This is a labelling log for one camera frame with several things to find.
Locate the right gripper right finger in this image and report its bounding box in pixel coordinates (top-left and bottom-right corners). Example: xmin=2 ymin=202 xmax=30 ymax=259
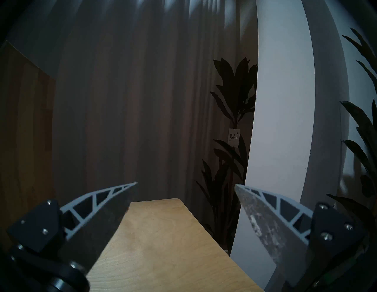
xmin=235 ymin=185 xmax=367 ymax=290

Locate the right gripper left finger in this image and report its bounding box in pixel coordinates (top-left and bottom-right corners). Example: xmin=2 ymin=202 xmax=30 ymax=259
xmin=7 ymin=182 xmax=138 ymax=276

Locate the white paper plant tag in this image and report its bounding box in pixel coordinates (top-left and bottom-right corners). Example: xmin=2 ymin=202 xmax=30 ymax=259
xmin=228 ymin=128 xmax=241 ymax=147

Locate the wooden cabinet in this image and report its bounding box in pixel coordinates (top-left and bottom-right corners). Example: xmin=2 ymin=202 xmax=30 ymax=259
xmin=0 ymin=41 xmax=56 ymax=250

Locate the plant in white pot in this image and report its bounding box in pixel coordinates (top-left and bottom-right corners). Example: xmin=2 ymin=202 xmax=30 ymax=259
xmin=325 ymin=28 xmax=377 ymax=224

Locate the tall plant with tag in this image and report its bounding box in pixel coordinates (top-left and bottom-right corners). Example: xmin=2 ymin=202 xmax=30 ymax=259
xmin=194 ymin=57 xmax=258 ymax=250

